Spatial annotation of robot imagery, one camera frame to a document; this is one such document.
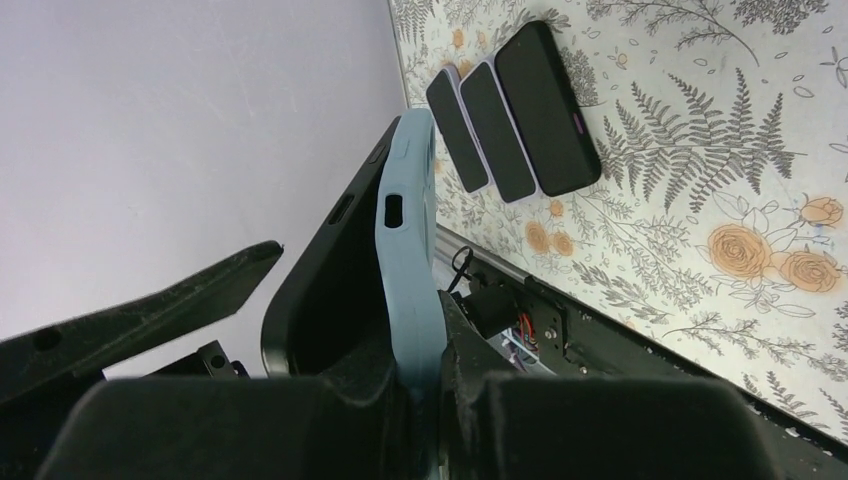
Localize phone in purple case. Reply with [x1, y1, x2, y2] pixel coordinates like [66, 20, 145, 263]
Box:
[425, 64, 491, 193]

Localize light blue phone case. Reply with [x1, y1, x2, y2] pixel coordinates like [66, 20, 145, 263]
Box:
[374, 108, 447, 479]

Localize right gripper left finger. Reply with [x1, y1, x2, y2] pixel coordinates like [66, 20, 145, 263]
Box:
[1, 241, 284, 404]

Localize floral tablecloth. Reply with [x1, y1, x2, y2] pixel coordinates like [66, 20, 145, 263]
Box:
[390, 1, 847, 441]

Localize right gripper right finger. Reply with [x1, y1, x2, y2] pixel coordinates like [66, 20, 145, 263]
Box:
[438, 291, 530, 479]

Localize phone in lilac case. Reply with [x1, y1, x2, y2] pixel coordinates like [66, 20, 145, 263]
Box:
[459, 59, 538, 203]

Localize phone in black case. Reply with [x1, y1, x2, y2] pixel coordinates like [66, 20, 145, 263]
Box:
[494, 20, 602, 197]

